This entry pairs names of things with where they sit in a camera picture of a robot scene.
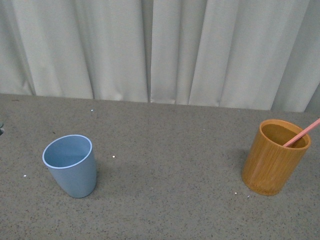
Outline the pink chopstick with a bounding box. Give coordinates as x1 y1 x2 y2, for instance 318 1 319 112
283 118 320 147

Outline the blue plastic cup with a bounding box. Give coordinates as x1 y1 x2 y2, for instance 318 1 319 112
42 134 97 199

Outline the bamboo chopstick holder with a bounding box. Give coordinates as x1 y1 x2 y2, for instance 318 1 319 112
241 119 311 196

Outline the white curtain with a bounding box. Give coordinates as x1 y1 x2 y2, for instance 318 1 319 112
0 0 320 114

